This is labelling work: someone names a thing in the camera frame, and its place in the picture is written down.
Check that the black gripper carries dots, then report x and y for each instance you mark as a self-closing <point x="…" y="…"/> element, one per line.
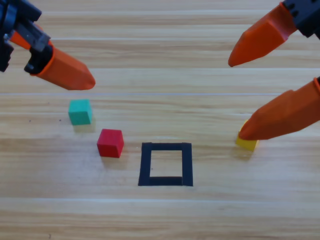
<point x="15" y="12"/>
<point x="307" y="15"/>

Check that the green cube block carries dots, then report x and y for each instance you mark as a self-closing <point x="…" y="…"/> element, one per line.
<point x="80" y="112"/>

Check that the black tape square outline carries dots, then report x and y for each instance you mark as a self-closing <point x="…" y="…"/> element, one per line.
<point x="145" y="165"/>

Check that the red cube block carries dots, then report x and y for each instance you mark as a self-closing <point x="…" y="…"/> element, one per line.
<point x="110" y="143"/>

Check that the yellow cube block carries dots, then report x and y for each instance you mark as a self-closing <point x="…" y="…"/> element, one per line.
<point x="247" y="145"/>

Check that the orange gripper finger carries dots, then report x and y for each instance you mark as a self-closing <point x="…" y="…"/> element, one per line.
<point x="282" y="115"/>

